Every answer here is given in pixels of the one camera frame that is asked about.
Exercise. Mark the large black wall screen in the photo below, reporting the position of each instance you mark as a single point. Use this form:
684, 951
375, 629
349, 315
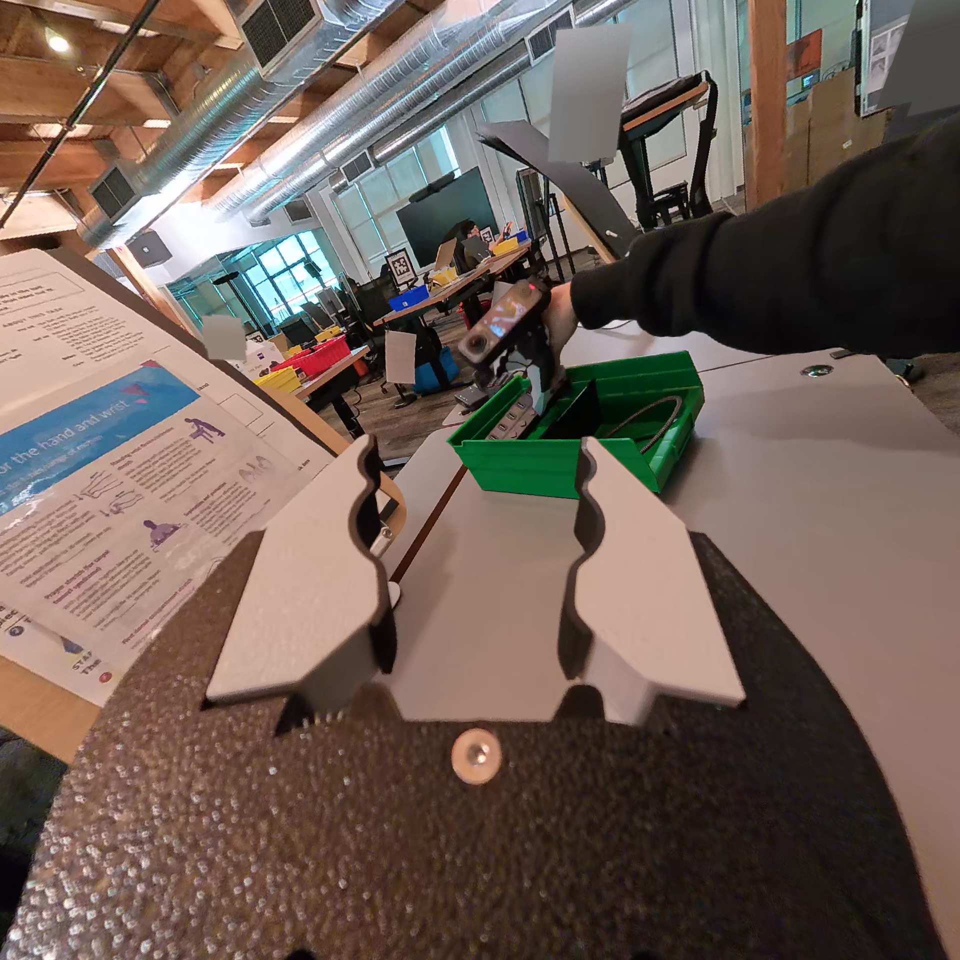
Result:
442, 210

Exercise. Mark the computer monitor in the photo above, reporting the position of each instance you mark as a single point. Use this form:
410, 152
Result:
870, 60

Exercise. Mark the person's right hand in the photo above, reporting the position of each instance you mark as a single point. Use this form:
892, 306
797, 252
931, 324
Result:
564, 315

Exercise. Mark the green plastic bin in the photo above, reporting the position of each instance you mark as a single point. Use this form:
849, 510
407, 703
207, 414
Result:
525, 465

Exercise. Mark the red ribbed bin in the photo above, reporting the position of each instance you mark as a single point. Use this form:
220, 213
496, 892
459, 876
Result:
319, 358

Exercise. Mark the person's right forearm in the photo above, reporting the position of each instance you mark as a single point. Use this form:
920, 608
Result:
750, 277

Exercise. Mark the white card sheet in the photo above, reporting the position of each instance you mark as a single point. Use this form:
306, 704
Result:
400, 357

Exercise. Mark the wooden standing desk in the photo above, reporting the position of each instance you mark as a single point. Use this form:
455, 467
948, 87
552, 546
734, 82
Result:
637, 165

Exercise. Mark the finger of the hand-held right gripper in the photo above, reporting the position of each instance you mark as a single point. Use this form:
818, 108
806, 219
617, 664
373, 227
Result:
541, 394

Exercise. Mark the wooden post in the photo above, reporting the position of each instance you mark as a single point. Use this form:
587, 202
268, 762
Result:
766, 90

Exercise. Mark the small blue bin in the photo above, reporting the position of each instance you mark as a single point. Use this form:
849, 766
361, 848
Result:
409, 300

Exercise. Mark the fiducial marker sign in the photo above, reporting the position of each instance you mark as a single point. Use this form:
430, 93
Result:
400, 268

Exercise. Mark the dark display on stand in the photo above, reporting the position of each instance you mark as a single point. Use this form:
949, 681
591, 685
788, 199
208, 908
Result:
534, 202

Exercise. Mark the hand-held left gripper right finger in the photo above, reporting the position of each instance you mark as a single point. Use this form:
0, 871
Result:
660, 615

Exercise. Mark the brown cardboard box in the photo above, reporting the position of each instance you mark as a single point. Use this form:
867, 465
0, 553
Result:
832, 135

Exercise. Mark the black curved panel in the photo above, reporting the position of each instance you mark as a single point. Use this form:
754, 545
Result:
592, 202

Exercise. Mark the silver multi-port usb hub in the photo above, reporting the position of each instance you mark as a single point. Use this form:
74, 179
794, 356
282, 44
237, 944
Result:
510, 427

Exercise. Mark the black ceiling speaker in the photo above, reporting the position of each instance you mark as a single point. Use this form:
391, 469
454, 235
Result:
147, 249

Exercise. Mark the black bin divider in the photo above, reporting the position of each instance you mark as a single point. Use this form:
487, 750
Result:
574, 416

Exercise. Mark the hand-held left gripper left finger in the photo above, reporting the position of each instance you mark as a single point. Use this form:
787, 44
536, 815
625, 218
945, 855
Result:
292, 615

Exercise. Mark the yellow ribbed bin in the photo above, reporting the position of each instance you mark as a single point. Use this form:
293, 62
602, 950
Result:
277, 379

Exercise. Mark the silver round ventilation duct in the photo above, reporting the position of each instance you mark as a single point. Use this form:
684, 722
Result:
450, 97

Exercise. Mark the blue bag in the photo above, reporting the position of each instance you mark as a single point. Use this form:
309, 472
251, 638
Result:
436, 371

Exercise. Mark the white instruction sheet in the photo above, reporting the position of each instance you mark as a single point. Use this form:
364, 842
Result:
75, 315

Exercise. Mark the small yellow bin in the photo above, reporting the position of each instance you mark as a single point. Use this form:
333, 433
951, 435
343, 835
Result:
442, 277
508, 247

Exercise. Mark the instruction sheet on wooden stand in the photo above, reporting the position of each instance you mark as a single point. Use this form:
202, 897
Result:
37, 712

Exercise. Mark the ceiling air vent box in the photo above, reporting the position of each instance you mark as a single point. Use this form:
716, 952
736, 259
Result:
281, 34

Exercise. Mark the long wooden desk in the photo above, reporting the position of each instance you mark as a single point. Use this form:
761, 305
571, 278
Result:
450, 296
337, 379

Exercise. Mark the white cardboard box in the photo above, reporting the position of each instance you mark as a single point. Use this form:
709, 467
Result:
256, 358

